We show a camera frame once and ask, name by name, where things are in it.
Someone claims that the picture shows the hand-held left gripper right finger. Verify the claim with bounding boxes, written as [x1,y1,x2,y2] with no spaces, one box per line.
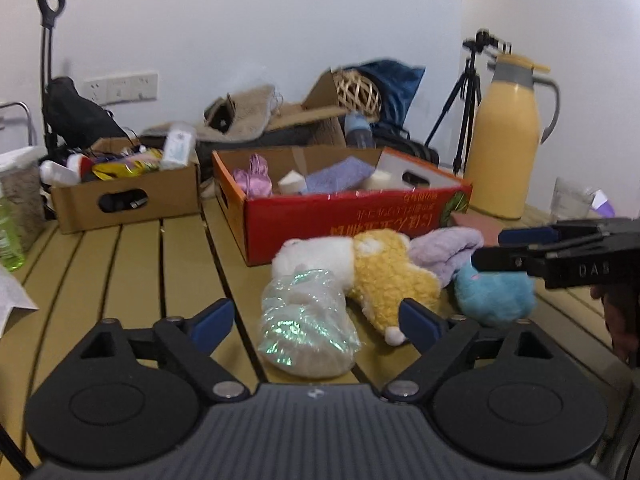
[382,298,576,403]

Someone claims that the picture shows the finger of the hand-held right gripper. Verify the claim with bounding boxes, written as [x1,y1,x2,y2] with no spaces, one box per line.
[472,244,557,276]
[498,220,609,247]

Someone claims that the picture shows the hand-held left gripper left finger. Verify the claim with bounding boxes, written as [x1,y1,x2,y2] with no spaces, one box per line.
[55,298,251,403]

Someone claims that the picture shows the blue plush toy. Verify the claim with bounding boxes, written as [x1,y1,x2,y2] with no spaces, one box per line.
[452,261,537,329]

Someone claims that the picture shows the yellow plush toy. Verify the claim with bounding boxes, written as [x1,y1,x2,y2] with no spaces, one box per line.
[349,229,442,347]

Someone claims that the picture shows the lavender plush towel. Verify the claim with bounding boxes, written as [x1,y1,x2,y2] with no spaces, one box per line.
[409,226,485,287]

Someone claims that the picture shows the iridescent plastic-wrapped plush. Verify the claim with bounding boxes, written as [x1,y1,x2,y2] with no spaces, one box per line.
[257,269,362,379]

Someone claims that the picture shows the white plush toy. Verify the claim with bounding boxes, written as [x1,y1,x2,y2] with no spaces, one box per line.
[271,236,357,292]

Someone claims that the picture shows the red cardboard box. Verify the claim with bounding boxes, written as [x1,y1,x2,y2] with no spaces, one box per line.
[212,147,474,267]

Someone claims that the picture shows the pink yarn item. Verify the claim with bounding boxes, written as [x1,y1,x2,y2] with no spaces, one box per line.
[232,154,274,197]

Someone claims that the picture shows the white foam block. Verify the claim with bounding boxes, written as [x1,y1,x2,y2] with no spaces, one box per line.
[277,169,307,195]

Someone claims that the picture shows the purple fluffy cloth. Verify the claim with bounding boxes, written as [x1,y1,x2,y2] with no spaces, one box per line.
[304,156,382,194]

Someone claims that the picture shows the person's right hand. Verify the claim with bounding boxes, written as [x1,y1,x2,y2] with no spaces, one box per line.
[590,284,640,372]

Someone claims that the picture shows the clear drinking glass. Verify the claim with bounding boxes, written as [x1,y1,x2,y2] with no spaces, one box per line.
[549,177,597,224]

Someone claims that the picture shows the purple tissue pack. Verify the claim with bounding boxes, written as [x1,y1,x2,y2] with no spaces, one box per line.
[592,189,617,219]

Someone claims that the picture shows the yellow thermos jug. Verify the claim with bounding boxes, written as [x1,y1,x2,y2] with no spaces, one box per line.
[464,54,562,221]

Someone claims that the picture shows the folding slatted table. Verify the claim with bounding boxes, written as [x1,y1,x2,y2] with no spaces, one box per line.
[0,199,640,480]

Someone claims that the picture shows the black duffel bag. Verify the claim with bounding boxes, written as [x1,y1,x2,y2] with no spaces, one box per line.
[374,132,442,167]

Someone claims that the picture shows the black tripod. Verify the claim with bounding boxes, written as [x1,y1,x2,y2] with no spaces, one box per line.
[424,45,482,177]

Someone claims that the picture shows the small white box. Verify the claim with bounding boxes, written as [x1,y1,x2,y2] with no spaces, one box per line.
[159,127,197,170]

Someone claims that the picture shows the yellow snack packet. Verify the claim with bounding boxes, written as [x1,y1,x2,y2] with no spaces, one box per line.
[92,148,164,180]

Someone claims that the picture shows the light blue bottle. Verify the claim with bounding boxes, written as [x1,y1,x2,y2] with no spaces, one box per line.
[344,112,377,149]

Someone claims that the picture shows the dark blue cushion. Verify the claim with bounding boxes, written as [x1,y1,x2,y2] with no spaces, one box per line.
[344,59,427,137]

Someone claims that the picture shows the white paper sheet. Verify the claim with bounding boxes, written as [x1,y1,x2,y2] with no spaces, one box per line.
[0,264,40,337]

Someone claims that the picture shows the beige plush slippers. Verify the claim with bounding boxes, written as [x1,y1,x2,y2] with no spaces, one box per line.
[204,84,282,142]

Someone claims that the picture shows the white bottle with red cap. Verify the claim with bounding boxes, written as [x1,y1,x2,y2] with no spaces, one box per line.
[39,154,94,187]

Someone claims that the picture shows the wicker ball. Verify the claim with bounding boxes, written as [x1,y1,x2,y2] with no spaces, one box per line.
[333,70,384,122]

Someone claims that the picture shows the green plastic bottle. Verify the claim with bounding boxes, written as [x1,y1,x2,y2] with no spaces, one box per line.
[0,195,27,272]

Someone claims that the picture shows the open cardboard box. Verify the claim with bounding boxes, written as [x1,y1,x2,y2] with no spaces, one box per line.
[195,69,352,152]

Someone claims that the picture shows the clear grain container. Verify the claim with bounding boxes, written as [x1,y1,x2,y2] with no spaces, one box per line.
[0,147,47,254]

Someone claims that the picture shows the brown box with handle hole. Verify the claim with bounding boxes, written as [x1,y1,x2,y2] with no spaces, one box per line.
[49,137,202,235]

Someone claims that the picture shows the black video camera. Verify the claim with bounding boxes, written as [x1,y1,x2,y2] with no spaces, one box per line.
[462,29,514,57]

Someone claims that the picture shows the white wall socket strip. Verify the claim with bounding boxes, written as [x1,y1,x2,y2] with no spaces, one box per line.
[82,71,159,104]

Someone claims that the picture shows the metal chair frame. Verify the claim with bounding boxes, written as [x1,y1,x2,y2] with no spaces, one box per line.
[0,101,37,147]

